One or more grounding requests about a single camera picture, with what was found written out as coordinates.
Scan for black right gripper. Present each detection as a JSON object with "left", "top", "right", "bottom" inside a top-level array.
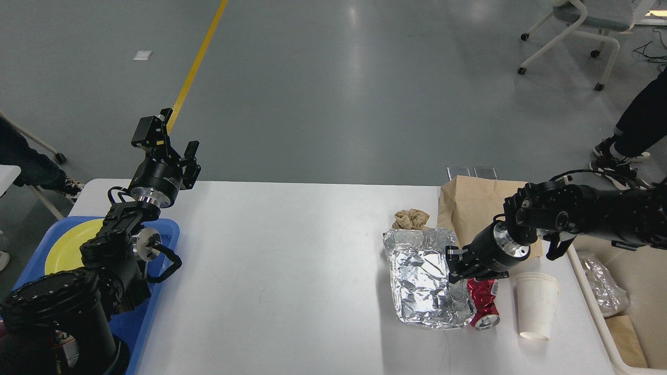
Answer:
[{"left": 445, "top": 220, "right": 531, "bottom": 283}]

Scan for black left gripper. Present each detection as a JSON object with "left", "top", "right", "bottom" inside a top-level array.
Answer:
[{"left": 128, "top": 108, "right": 202, "bottom": 208}]

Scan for aluminium foil tray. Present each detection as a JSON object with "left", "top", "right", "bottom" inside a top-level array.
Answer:
[{"left": 383, "top": 228, "right": 476, "bottom": 330}]

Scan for yellow plastic plate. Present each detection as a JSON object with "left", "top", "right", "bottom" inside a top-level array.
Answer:
[{"left": 44, "top": 216, "right": 103, "bottom": 274}]

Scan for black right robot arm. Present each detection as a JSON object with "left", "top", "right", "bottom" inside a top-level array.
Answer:
[{"left": 445, "top": 172, "right": 666, "bottom": 283}]

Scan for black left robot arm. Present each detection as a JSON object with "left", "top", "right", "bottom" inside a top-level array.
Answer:
[{"left": 2, "top": 108, "right": 202, "bottom": 374}]

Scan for crushed red soda can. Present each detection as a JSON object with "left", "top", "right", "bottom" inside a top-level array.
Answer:
[{"left": 467, "top": 278, "right": 500, "bottom": 331}]

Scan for white paper cup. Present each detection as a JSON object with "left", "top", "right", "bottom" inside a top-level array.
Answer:
[{"left": 515, "top": 271, "right": 560, "bottom": 342}]

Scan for brown paper bag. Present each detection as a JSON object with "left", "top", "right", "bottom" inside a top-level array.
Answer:
[{"left": 437, "top": 176, "right": 526, "bottom": 247}]

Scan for crumpled brown paper ball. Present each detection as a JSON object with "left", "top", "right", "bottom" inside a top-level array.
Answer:
[{"left": 391, "top": 209, "right": 430, "bottom": 230}]

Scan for crumpled clear plastic wrap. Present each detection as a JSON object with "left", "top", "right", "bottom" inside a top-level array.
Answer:
[{"left": 579, "top": 256, "right": 631, "bottom": 318}]

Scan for person leg dark trousers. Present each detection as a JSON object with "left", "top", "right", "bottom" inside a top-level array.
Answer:
[{"left": 1, "top": 114, "right": 85, "bottom": 203}]

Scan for beige plastic bin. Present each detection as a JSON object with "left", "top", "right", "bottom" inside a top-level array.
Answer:
[{"left": 567, "top": 236, "right": 666, "bottom": 374}]

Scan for person in dark trousers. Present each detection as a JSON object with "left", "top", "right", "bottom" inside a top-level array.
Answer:
[{"left": 590, "top": 71, "right": 666, "bottom": 190}]

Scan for grey office chair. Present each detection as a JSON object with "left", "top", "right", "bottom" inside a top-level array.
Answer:
[{"left": 517, "top": 1, "right": 636, "bottom": 92}]

